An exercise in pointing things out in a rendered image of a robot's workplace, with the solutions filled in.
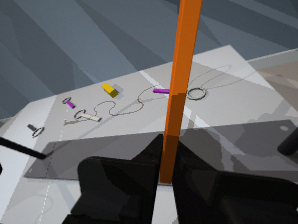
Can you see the purple handle with grey loop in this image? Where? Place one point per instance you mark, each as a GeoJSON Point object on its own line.
{"type": "Point", "coordinates": [69, 103]}
{"type": "Point", "coordinates": [166, 91]}

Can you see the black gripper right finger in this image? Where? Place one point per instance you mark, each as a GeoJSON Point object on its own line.
{"type": "Point", "coordinates": [197, 187]}

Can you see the orange handle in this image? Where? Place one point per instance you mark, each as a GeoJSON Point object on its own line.
{"type": "Point", "coordinates": [189, 13]}

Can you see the yellow cube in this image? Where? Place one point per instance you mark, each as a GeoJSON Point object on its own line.
{"type": "Point", "coordinates": [111, 91]}

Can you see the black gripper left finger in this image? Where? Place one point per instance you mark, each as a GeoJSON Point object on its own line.
{"type": "Point", "coordinates": [138, 176]}

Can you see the grey loop with tan handle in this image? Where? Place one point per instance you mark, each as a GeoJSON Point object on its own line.
{"type": "Point", "coordinates": [87, 116]}

